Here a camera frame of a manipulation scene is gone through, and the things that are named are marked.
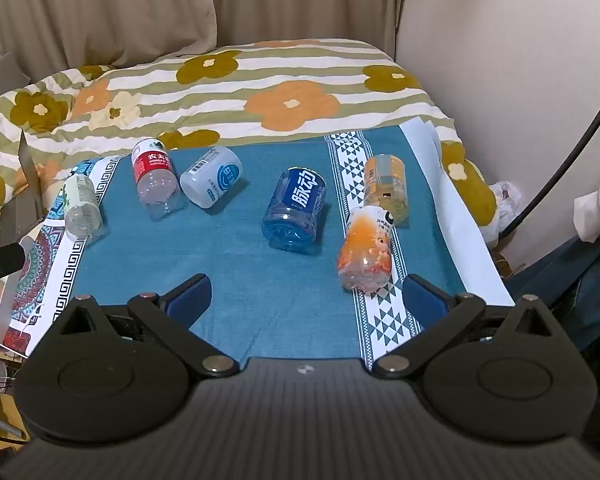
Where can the white and blue bottle cup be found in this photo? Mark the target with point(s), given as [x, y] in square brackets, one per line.
[212, 176]

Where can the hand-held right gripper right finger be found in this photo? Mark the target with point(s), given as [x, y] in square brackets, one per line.
[421, 301]

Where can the orange label bottle cup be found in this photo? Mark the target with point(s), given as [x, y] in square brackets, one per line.
[386, 176]

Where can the grey board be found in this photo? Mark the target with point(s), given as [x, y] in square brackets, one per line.
[29, 180]

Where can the striped flower print blanket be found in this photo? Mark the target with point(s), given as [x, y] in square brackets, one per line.
[280, 76]

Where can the beige curtain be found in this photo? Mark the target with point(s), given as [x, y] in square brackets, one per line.
[290, 0]

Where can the clear bottle cup red label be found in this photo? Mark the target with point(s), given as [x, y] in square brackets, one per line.
[152, 166]

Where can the white plastic bag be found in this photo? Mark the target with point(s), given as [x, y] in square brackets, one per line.
[502, 201]

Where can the dark blue cloth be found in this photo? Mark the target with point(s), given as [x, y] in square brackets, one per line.
[575, 285]

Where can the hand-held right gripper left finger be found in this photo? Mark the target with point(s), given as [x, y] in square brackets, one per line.
[192, 301]

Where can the clear bottle cup green label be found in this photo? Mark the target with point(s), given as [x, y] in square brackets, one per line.
[81, 201]

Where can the orange cartoon print bottle cup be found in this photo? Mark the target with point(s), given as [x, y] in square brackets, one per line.
[367, 246]

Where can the teal patterned tablecloth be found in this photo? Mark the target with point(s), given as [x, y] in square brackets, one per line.
[230, 260]

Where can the black metal bracket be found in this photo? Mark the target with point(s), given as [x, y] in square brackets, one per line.
[0, 262]

